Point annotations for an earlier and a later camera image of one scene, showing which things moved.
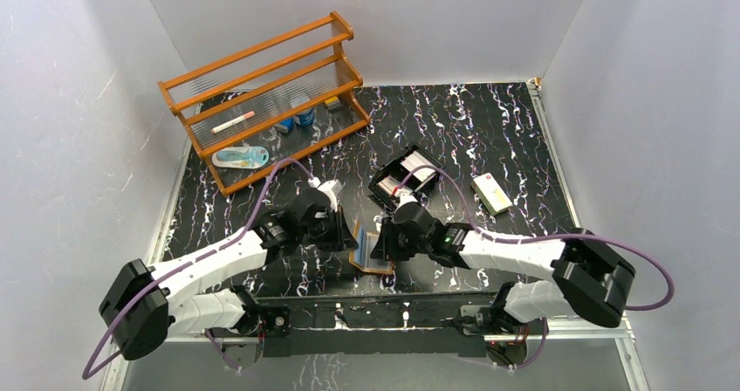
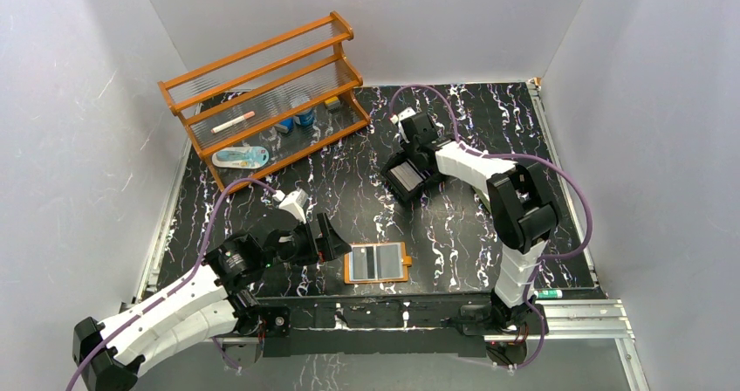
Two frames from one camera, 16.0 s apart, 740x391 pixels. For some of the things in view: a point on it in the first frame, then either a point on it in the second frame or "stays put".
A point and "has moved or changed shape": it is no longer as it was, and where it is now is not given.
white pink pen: [245, 116] stays put
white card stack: [390, 185] to [407, 174]
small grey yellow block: [332, 103] stays put
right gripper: [386, 244] to [410, 145]
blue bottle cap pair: [305, 120] stays put
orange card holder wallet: [360, 257] has moved or changed shape
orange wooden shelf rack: [258, 110] stays put
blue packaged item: [243, 157] stays put
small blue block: [289, 123] stays put
